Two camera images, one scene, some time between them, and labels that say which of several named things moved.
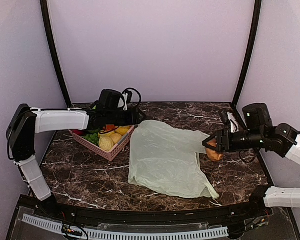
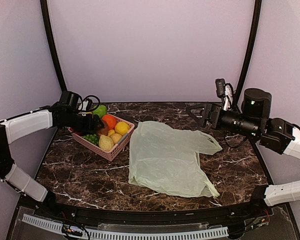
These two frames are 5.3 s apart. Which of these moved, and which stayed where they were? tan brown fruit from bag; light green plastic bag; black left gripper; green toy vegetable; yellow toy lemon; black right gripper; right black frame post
Moved: black left gripper; tan brown fruit from bag; black right gripper
Stayed: green toy vegetable; yellow toy lemon; right black frame post; light green plastic bag
